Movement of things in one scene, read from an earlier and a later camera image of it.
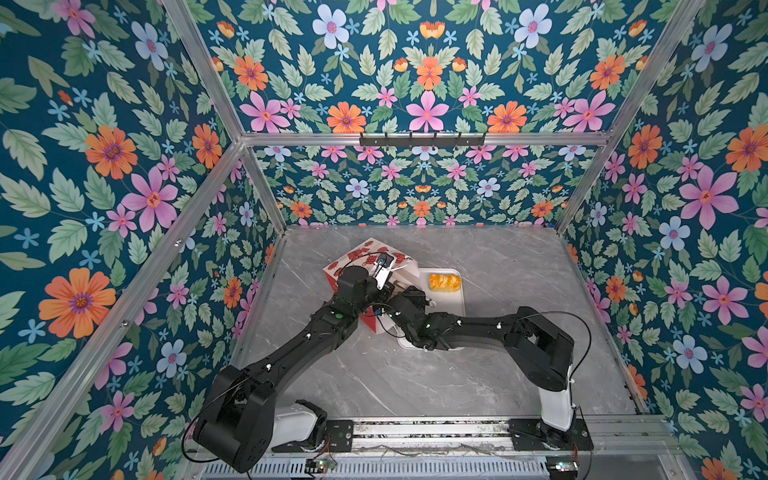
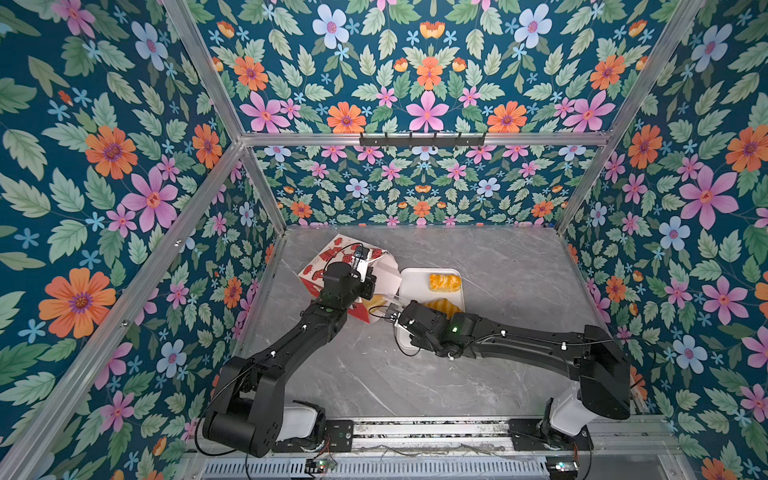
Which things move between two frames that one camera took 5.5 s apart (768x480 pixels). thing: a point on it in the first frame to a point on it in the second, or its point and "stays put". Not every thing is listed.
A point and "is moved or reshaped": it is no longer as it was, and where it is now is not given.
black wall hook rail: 422,141 stays put
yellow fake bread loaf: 440,282 stays put
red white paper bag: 404,271 is moved or reshaped
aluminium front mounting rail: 494,436 stays put
